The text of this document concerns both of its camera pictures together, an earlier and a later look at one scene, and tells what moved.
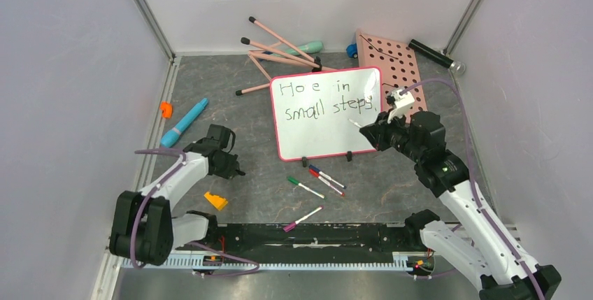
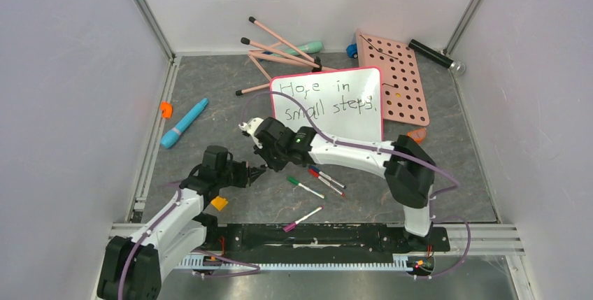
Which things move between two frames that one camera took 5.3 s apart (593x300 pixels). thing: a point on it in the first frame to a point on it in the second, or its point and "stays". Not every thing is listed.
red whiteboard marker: x=317 y=175 stays
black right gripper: x=384 y=132 to x=261 y=136
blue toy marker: x=170 y=136 stays
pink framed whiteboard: x=312 y=110 stays
